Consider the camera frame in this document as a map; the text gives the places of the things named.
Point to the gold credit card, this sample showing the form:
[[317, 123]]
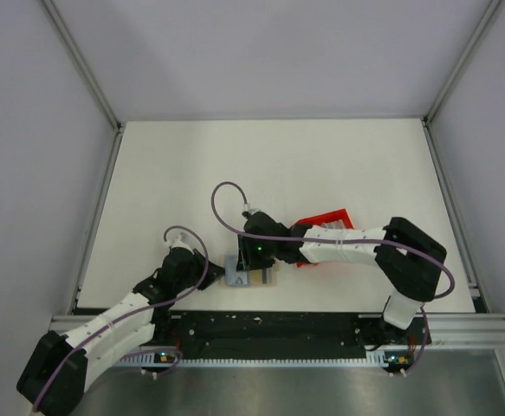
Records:
[[261, 277]]

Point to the red plastic card tray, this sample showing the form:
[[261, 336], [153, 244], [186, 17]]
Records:
[[328, 217]]

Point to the beige card holder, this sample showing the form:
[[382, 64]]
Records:
[[239, 268]]

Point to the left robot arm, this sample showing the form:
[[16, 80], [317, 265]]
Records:
[[63, 367]]

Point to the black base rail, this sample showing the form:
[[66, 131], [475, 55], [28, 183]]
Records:
[[281, 335]]

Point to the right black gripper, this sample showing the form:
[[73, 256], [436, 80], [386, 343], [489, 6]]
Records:
[[247, 260]]

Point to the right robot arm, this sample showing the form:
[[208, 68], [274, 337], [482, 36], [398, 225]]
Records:
[[409, 258]]

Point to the white slotted cable duct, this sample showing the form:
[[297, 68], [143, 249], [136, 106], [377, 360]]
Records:
[[379, 358]]

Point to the stack of upright cards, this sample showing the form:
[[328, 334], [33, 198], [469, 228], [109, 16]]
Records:
[[340, 224]]

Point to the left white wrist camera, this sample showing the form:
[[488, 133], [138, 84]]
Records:
[[178, 245]]

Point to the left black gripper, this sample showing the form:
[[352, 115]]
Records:
[[214, 273]]

